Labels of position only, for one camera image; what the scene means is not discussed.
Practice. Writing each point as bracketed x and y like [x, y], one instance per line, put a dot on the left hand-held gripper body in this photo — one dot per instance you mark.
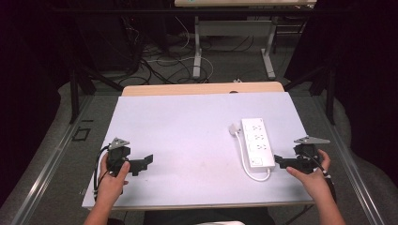
[116, 156]

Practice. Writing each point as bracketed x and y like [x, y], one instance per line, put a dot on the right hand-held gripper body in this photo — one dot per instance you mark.
[307, 156]

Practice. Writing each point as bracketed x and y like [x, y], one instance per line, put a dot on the white power strip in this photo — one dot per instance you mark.
[257, 144]

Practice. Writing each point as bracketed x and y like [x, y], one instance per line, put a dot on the white plug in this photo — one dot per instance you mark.
[233, 128]

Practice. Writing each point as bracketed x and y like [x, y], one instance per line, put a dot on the person's right hand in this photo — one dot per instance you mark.
[311, 179]

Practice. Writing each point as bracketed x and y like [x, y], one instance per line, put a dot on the person's left hand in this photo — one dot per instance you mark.
[112, 184]

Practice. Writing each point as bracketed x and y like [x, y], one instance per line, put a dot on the white table mat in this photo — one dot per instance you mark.
[187, 150]

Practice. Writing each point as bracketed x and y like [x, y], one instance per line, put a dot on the black metal stand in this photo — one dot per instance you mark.
[329, 90]
[75, 93]

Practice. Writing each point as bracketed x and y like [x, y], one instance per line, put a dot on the wooden table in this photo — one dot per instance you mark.
[187, 89]

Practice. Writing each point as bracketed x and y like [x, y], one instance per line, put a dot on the person's dark lap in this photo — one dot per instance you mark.
[209, 215]

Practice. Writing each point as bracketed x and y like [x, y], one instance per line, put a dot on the dark curtain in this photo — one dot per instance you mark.
[25, 78]
[366, 78]

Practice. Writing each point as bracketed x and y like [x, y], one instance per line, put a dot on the white desk with metal legs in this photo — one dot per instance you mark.
[237, 28]

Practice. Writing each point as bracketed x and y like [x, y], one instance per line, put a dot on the black square floor frame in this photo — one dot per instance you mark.
[81, 134]

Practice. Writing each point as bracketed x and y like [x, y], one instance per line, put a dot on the metal floor rail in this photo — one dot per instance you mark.
[350, 168]
[47, 170]

